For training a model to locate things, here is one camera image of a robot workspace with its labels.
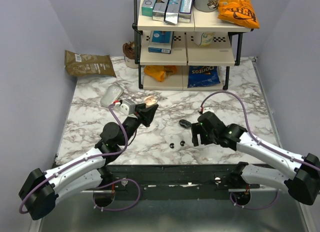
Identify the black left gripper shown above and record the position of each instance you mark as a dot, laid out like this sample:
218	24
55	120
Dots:
145	115

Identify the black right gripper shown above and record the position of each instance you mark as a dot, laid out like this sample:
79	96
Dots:
197	128

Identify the beige earbud charging case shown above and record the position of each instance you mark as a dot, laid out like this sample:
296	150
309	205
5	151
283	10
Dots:
150	101

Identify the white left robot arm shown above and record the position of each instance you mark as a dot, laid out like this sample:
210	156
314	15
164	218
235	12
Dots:
43	190

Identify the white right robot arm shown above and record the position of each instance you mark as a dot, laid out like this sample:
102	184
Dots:
293	173

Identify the black earbud charging case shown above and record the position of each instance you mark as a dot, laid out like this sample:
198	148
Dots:
185	124

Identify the orange snack bag bottom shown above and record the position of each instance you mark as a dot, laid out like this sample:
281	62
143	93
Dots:
160	72

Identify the blue Doritos bag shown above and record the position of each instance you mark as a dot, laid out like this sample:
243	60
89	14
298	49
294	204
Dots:
203	76

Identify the brown lidded cup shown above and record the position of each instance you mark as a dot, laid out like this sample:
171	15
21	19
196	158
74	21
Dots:
128	50

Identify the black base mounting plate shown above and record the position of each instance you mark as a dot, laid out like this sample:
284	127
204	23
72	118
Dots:
172	182

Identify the blue box middle shelf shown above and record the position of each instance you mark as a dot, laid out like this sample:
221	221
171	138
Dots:
160	42

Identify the three-tier beige shelf rack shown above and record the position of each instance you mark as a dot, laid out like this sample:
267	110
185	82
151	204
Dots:
224	51

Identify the brown snack bag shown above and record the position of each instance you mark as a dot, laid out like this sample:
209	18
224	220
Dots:
79	65

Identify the teal toothpaste box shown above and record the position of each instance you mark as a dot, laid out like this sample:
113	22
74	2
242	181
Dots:
147	7

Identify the blue white toothpaste box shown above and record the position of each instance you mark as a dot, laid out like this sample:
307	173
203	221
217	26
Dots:
185	11

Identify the silver blue toothpaste box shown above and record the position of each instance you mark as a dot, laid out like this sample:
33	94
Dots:
172	12

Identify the orange chips bag top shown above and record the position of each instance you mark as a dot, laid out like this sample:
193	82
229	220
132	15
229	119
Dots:
238	12

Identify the white printed mug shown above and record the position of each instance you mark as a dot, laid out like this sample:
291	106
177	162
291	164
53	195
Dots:
206	5

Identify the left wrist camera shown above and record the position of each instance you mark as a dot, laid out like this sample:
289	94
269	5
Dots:
127	107

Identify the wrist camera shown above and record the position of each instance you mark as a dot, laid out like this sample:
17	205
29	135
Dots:
202	110
127	107

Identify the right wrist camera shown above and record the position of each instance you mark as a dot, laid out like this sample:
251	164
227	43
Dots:
202	110

